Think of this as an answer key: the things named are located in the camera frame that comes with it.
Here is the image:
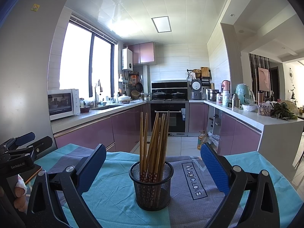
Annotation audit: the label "bamboo chopstick three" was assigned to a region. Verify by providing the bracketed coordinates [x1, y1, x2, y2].
[147, 113, 159, 181]

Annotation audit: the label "bamboo chopstick six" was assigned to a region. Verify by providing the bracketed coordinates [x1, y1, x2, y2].
[158, 113, 167, 182]

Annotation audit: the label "bamboo chopstick four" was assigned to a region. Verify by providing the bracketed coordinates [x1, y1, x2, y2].
[148, 113, 161, 183]

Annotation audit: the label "bamboo chopstick two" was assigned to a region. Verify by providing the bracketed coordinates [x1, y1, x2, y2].
[143, 113, 148, 181]

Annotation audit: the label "bamboo chopstick one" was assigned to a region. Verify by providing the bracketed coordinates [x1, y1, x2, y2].
[139, 112, 143, 181]

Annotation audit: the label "bamboo chopstick five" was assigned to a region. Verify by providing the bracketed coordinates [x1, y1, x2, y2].
[154, 114, 165, 182]

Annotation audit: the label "bamboo chopstick seven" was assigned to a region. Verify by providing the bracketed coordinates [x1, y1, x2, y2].
[161, 111, 169, 180]

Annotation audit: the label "bamboo chopstick eight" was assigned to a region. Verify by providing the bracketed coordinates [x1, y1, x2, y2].
[153, 118, 163, 183]

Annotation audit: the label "kitchen faucet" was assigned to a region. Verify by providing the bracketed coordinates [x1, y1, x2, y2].
[94, 80, 103, 108]

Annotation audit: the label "left hand with bandage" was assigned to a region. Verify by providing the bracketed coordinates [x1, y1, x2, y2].
[14, 175, 28, 213]

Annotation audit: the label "smartphone with orange edge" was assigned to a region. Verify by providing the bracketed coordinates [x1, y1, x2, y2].
[20, 164, 42, 185]

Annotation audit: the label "teal grey tablecloth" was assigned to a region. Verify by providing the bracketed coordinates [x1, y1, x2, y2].
[35, 144, 303, 227]

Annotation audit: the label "white microwave oven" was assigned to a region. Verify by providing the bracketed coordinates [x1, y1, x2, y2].
[48, 89, 80, 120]

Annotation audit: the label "black mesh cup holder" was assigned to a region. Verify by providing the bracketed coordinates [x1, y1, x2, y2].
[129, 162, 174, 211]

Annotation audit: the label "cooking oil bottle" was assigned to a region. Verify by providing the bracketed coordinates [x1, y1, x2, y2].
[197, 131, 208, 150]

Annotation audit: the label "leafy green vegetables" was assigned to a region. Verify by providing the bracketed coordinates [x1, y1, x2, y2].
[271, 102, 298, 120]

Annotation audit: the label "mint green air fryer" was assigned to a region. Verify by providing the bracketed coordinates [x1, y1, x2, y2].
[235, 83, 255, 105]

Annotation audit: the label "white water heater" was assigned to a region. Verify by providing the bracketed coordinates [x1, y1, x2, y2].
[122, 48, 133, 71]

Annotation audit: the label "steel stock pot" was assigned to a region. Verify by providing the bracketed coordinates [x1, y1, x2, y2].
[206, 89, 219, 101]

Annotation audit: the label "pink thermos jug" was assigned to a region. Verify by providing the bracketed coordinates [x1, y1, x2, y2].
[222, 80, 230, 98]

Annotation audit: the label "black built-in oven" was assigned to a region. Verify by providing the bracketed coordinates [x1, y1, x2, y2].
[150, 80, 189, 136]

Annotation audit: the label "pink upper cabinet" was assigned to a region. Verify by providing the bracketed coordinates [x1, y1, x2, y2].
[128, 42, 155, 65]

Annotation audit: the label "white rice cooker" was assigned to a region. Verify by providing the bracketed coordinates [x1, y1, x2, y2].
[190, 79, 202, 100]

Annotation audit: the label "ceiling light panel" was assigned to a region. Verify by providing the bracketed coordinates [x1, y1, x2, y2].
[152, 16, 172, 33]

